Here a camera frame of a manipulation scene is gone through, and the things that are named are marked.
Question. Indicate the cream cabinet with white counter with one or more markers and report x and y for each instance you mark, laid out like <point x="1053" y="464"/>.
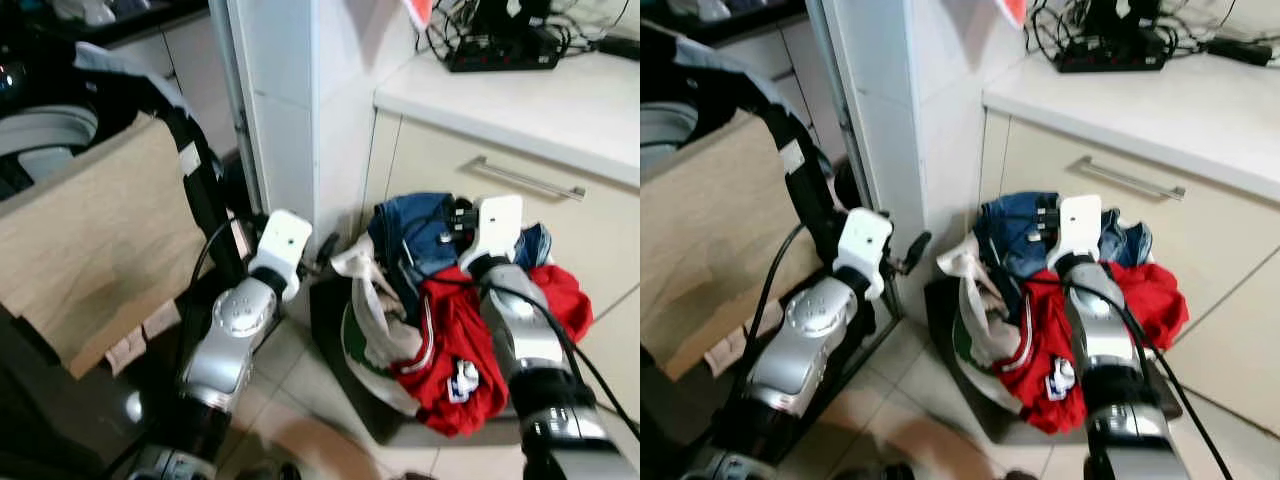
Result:
<point x="1150" y="120"/>
<point x="540" y="120"/>

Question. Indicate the black power strip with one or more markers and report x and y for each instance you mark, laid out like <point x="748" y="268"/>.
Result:
<point x="1110" y="52"/>
<point x="505" y="52"/>

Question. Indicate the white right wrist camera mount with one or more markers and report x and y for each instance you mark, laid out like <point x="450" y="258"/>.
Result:
<point x="1080" y="225"/>
<point x="495" y="228"/>

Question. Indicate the blue denim jeans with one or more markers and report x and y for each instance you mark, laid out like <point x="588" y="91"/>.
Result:
<point x="410" y="235"/>
<point x="1010" y="235"/>

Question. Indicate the red garment with white stripes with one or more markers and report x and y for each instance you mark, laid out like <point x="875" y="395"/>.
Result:
<point x="1040" y="350"/>
<point x="455" y="350"/>

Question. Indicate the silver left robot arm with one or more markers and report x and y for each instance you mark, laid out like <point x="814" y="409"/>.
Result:
<point x="800" y="340"/>
<point x="228" y="335"/>

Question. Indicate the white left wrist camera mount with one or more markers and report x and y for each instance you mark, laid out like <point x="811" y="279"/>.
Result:
<point x="280" y="240"/>
<point x="865" y="240"/>

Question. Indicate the white cloth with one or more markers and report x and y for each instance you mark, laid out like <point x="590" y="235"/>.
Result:
<point x="372" y="300"/>
<point x="975" y="295"/>

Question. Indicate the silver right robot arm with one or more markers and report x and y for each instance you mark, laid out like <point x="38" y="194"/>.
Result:
<point x="525" y="340"/>
<point x="1105" y="340"/>

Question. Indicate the grey washer drum opening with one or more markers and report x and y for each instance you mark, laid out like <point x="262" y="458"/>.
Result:
<point x="45" y="135"/>
<point x="665" y="125"/>

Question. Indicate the black power adapter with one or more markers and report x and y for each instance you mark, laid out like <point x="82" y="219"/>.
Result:
<point x="1240" y="50"/>
<point x="620" y="47"/>

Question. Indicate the light wooden board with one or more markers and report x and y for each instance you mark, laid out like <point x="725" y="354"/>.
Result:
<point x="95" y="245"/>
<point x="715" y="245"/>

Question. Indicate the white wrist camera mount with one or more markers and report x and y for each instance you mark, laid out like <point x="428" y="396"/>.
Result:
<point x="495" y="228"/>
<point x="865" y="240"/>
<point x="280" y="240"/>
<point x="1080" y="225"/>

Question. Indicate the orange red cloth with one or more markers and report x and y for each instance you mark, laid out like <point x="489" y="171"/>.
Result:
<point x="420" y="10"/>
<point x="1012" y="10"/>

